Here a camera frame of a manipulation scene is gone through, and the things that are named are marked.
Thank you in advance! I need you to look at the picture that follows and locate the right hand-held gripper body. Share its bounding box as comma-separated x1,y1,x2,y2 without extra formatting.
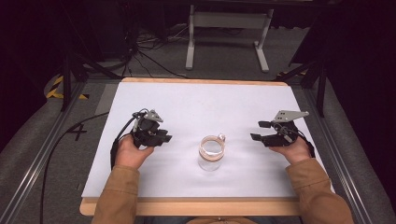
262,109,310,147

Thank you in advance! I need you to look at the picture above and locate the person's right hand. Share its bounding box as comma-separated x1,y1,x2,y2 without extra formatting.
268,135,313,165

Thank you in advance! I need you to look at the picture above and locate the clear glass jar with clasp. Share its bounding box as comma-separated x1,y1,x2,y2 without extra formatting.
197,133,227,173

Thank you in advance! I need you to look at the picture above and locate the aluminium floor rail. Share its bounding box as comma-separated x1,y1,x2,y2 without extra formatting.
302,88,375,224
0,81,88,224

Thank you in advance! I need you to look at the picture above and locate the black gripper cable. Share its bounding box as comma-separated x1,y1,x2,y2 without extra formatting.
289,125,317,159
109,108,149,172

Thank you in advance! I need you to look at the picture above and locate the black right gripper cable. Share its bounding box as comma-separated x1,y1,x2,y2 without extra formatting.
289,125,317,159

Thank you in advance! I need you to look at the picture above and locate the white table mat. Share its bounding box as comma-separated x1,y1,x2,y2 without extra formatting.
81,81,336,199

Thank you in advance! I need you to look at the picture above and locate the person's brown jacket torso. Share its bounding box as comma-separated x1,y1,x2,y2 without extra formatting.
185,216,260,224

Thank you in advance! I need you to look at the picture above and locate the black tripod stand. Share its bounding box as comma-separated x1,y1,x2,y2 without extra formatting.
59,18,123,113
273,59,329,119

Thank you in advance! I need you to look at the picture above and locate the wooden table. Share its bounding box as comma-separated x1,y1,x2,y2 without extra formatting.
78,77,302,217

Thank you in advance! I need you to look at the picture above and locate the person's left hand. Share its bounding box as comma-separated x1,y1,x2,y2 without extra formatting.
114,133,155,171

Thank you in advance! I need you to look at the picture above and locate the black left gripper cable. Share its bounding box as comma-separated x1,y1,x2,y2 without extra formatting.
109,108,149,172

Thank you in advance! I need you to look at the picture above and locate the bundle of floor cables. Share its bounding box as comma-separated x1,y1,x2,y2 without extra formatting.
120,22,192,80

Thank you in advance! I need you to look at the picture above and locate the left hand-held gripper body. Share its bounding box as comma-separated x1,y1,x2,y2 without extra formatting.
132,108,170,149

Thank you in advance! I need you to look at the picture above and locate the white metal stand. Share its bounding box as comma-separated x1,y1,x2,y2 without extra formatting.
185,4,276,74

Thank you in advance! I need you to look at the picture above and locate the black floor cable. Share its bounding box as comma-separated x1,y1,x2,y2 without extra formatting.
38,111,110,224

